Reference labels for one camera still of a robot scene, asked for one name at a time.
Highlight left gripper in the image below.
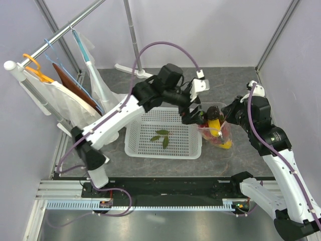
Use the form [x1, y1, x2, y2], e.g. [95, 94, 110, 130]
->
[164, 86, 203, 126]

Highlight dark mangosteen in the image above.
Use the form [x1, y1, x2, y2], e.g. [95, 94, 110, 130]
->
[206, 105, 220, 121]

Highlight yellow mango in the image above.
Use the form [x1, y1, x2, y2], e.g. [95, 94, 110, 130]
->
[218, 140, 233, 149]
[208, 119, 222, 137]

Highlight clear zip top bag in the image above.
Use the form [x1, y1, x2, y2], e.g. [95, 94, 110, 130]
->
[193, 102, 234, 150]

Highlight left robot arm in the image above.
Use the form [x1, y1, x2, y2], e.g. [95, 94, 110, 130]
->
[71, 63, 210, 197]

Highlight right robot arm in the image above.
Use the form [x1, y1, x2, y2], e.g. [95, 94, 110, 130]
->
[221, 96, 320, 240]

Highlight white garment bag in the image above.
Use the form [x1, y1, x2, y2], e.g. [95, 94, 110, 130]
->
[23, 67, 100, 129]

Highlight loose green grape leaves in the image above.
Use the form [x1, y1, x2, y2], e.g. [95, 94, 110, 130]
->
[150, 130, 170, 149]

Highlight white plastic basket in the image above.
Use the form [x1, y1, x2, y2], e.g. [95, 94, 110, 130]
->
[124, 107, 202, 159]

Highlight rack pole with white foot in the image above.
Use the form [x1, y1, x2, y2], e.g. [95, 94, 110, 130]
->
[114, 0, 152, 79]

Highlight clear plastic garment cover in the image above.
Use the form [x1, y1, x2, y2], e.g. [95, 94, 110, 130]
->
[82, 35, 126, 115]

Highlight brown wooden hanger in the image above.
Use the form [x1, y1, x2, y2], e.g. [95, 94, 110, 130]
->
[52, 63, 102, 114]

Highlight teal and white hanger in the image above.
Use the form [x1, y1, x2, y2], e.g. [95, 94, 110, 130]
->
[72, 29, 106, 109]

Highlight orange hanger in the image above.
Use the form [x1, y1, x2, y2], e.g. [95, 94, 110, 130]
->
[23, 53, 54, 83]

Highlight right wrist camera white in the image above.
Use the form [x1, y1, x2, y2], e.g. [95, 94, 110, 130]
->
[240, 80, 265, 103]

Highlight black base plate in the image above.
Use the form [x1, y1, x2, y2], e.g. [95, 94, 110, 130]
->
[81, 176, 275, 210]

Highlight light blue cable duct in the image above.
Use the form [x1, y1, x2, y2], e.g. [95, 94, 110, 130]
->
[46, 200, 240, 211]

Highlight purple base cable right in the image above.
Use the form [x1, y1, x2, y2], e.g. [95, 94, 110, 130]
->
[224, 193, 261, 218]

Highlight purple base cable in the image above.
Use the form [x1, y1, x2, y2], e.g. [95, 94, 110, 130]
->
[46, 175, 132, 228]
[224, 193, 261, 218]

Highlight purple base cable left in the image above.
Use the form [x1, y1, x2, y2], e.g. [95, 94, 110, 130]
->
[46, 175, 132, 228]

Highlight blue wire hanger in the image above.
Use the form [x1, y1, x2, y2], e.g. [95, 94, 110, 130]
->
[44, 38, 103, 113]

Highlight silver clothes rack rail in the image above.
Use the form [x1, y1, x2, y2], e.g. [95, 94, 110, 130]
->
[21, 1, 105, 70]

